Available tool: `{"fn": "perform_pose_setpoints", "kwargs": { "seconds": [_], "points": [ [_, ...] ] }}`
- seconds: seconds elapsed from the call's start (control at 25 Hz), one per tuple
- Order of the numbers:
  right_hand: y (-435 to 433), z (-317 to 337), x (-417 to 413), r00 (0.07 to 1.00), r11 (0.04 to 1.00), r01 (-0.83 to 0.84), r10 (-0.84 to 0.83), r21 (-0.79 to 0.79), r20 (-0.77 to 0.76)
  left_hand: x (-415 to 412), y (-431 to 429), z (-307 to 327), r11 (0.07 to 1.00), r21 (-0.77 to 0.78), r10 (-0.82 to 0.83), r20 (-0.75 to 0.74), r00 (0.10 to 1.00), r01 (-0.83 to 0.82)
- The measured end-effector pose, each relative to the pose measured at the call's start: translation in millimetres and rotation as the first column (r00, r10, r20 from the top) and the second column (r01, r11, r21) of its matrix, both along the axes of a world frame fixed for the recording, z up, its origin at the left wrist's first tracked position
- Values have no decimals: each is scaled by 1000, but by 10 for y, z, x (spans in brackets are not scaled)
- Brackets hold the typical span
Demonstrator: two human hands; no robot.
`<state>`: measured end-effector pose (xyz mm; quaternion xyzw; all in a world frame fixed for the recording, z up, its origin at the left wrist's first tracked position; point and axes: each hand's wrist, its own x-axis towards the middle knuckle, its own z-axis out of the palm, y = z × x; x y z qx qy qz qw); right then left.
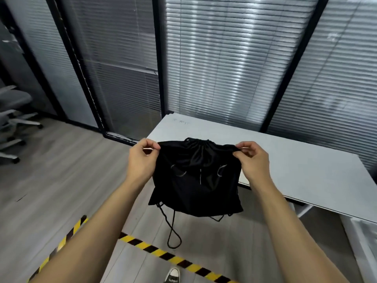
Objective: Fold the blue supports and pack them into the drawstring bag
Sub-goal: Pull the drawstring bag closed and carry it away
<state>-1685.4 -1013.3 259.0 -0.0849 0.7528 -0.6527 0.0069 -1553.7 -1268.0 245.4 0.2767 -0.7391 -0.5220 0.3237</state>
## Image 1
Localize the person's right hand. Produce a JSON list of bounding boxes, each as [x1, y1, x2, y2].
[[233, 141, 270, 191]]

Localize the person's left hand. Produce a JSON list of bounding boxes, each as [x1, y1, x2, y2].
[[125, 138, 161, 188]]

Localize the black drawstring bag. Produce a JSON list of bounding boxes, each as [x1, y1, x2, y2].
[[148, 137, 244, 249]]

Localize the person's right forearm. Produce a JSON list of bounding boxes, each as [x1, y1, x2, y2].
[[250, 179, 351, 283]]

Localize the person's left forearm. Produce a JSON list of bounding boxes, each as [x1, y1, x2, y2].
[[29, 177, 154, 283]]

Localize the white window blind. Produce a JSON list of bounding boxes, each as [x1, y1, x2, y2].
[[5, 0, 98, 128], [267, 0, 377, 172], [58, 0, 163, 142], [164, 0, 321, 132]]

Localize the yellow black hazard tape strip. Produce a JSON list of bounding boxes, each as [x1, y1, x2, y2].
[[27, 215, 89, 283]]

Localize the person's black white sneaker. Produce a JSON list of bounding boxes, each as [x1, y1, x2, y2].
[[163, 267, 181, 283]]

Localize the grey office chair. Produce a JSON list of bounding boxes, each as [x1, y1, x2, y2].
[[0, 127, 26, 164], [0, 85, 44, 129]]

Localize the white storage box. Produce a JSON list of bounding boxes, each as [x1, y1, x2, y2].
[[340, 214, 377, 283]]

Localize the black partition frame post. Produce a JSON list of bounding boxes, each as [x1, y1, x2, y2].
[[152, 0, 175, 119], [0, 0, 68, 120], [260, 0, 331, 133], [44, 0, 139, 145]]

